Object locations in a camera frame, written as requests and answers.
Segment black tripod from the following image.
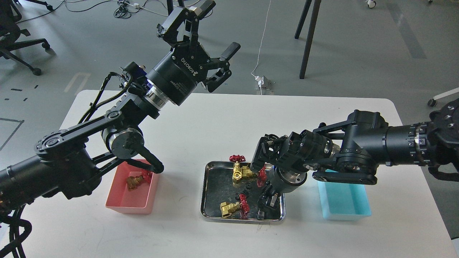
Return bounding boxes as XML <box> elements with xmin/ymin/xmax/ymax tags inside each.
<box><xmin>166</xmin><ymin>0</ymin><xmax>185</xmax><ymax>16</ymax></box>
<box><xmin>294</xmin><ymin>0</ymin><xmax>322</xmax><ymax>80</ymax></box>

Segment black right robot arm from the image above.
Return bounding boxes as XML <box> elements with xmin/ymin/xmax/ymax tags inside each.
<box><xmin>250</xmin><ymin>100</ymin><xmax>458</xmax><ymax>209</ymax></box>

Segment black tripod left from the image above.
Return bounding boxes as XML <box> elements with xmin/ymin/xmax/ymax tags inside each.
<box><xmin>166</xmin><ymin>0</ymin><xmax>185</xmax><ymax>16</ymax></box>

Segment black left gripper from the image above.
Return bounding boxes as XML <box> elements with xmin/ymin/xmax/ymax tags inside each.
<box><xmin>145</xmin><ymin>0</ymin><xmax>241</xmax><ymax>106</ymax></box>

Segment pink plastic box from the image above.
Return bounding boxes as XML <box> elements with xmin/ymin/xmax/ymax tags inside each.
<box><xmin>105</xmin><ymin>162</ymin><xmax>161</xmax><ymax>214</ymax></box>

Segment black office chair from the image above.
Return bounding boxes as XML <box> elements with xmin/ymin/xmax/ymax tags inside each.
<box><xmin>0</xmin><ymin>0</ymin><xmax>50</xmax><ymax>76</ymax></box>

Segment black floor cables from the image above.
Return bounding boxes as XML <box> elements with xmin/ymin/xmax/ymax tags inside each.
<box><xmin>27</xmin><ymin>0</ymin><xmax>172</xmax><ymax>20</ymax></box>

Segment white power adapter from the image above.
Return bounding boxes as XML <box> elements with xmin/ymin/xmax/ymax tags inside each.
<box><xmin>255</xmin><ymin>76</ymin><xmax>272</xmax><ymax>95</ymax></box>

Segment brass valve red handle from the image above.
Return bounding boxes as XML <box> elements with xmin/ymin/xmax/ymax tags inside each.
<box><xmin>126</xmin><ymin>171</ymin><xmax>153</xmax><ymax>191</ymax></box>

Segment blue plastic box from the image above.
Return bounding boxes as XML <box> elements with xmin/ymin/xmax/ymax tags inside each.
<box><xmin>317</xmin><ymin>181</ymin><xmax>372</xmax><ymax>221</ymax></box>

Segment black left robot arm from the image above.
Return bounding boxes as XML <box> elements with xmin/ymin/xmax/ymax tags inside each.
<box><xmin>1</xmin><ymin>0</ymin><xmax>240</xmax><ymax>258</ymax></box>

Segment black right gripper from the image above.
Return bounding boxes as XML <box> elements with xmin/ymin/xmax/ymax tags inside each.
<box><xmin>257</xmin><ymin>166</ymin><xmax>307</xmax><ymax>219</ymax></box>

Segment white cable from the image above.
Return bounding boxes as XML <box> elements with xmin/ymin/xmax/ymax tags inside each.
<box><xmin>250</xmin><ymin>0</ymin><xmax>272</xmax><ymax>95</ymax></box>

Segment black tripod right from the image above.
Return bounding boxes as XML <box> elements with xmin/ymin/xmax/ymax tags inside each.
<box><xmin>294</xmin><ymin>0</ymin><xmax>322</xmax><ymax>80</ymax></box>

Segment brass valve top pair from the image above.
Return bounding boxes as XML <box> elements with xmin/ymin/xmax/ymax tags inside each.
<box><xmin>229</xmin><ymin>155</ymin><xmax>267</xmax><ymax>187</ymax></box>

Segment metal tray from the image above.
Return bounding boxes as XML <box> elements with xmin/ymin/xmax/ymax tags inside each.
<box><xmin>200</xmin><ymin>161</ymin><xmax>286</xmax><ymax>224</ymax></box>

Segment brass valve bottom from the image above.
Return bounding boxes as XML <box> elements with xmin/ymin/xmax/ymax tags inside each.
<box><xmin>220</xmin><ymin>193</ymin><xmax>250</xmax><ymax>219</ymax></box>

